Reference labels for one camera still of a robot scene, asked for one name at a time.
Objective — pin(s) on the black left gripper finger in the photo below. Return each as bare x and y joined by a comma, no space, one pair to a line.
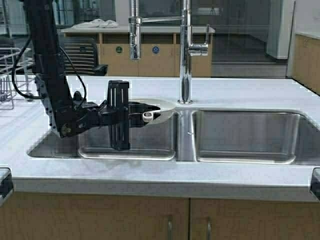
139,107

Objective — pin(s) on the right under-sink door handle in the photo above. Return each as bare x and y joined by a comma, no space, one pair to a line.
209,229

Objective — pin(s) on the stainless sink basin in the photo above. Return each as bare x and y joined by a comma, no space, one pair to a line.
156,141
255,137

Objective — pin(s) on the under-sink door handle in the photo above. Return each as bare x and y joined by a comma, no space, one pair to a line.
209,229
169,229

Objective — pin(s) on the white crumpled cloth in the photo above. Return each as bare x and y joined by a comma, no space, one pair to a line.
97,23

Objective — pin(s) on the white frying pan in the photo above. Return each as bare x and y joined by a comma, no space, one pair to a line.
165,111

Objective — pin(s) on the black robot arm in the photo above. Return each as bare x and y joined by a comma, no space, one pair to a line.
71,114

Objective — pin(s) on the white wire dish rack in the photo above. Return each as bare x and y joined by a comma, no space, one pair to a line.
11,79

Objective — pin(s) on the chrome kitchen faucet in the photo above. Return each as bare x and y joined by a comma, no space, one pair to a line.
188,48

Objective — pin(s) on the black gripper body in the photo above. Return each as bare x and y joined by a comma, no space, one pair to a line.
114,113

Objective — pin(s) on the wooden background counter cabinet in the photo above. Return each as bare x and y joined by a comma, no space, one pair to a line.
159,49

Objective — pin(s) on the left stainless sink basin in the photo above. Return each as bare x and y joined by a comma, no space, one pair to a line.
156,141

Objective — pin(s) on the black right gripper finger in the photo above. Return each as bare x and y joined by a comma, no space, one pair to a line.
139,119

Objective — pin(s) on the left under-sink door handle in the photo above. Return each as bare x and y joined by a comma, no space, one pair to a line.
169,229

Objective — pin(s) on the robot base right corner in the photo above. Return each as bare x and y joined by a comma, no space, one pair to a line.
315,183

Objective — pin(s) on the robot base left corner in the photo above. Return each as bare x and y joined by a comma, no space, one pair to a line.
6,184

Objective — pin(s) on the wooden under-sink cabinet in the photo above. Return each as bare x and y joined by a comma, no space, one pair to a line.
49,216

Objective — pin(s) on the black office chair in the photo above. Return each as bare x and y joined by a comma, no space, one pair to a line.
84,54

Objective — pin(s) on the right stainless sink basin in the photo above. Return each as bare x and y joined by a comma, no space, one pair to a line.
255,137

